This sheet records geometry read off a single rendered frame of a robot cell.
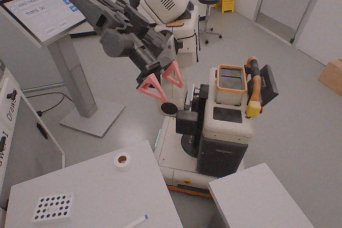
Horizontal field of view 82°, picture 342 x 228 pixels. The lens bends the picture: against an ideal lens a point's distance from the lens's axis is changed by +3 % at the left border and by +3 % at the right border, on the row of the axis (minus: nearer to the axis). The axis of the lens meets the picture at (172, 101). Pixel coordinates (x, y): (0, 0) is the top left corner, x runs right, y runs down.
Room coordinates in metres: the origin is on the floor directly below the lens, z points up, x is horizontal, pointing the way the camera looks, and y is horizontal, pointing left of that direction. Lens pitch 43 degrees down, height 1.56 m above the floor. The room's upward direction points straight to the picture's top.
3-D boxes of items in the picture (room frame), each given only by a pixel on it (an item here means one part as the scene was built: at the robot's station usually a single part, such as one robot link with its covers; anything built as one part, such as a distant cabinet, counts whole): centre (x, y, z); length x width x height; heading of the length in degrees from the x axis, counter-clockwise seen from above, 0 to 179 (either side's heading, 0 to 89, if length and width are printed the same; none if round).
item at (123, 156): (0.44, 0.21, 0.78); 0.07 x 0.07 x 0.04
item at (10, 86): (0.72, 0.83, 0.87); 0.29 x 0.02 x 0.11; 23
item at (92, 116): (1.42, 0.84, 0.51); 0.50 x 0.45 x 1.02; 70
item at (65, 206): (0.25, 0.43, 0.78); 0.12 x 0.08 x 0.04; 98
